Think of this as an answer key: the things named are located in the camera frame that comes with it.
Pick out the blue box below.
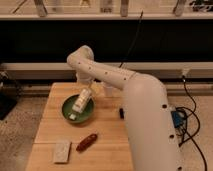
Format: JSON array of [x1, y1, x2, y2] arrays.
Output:
[[171, 111, 184, 128]]

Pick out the wooden table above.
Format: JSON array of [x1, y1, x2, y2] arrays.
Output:
[[26, 83, 133, 171]]

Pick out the grey sponge block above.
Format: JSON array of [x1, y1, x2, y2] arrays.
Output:
[[53, 140, 71, 163]]

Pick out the black floor object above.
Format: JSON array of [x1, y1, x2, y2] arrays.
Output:
[[0, 71, 21, 120]]

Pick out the white plastic bottle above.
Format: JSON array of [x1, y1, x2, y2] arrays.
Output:
[[72, 88, 92, 113]]

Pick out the green ceramic bowl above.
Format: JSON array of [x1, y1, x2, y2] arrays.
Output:
[[61, 95, 94, 124]]

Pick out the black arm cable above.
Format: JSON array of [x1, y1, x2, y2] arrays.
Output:
[[119, 10, 145, 69]]

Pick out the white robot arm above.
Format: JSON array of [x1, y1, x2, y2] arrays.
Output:
[[67, 45, 184, 171]]

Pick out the red sausage toy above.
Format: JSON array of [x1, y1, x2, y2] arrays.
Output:
[[76, 134, 98, 152]]

